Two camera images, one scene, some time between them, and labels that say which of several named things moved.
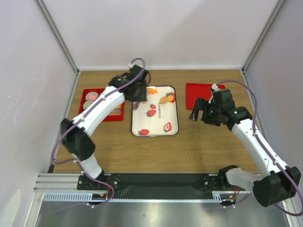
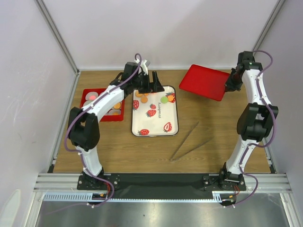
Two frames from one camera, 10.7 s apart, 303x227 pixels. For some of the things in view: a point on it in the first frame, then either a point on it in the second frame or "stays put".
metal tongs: x=134 y=106 -> x=173 y=158
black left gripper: x=142 y=96 -> x=156 y=86
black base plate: x=157 y=185 stays put
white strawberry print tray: x=158 y=116 stays put
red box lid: x=195 y=91 -> x=205 y=81
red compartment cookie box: x=87 y=95 stays put
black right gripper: x=200 y=104 -> x=229 y=86
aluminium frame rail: x=57 y=182 stays put
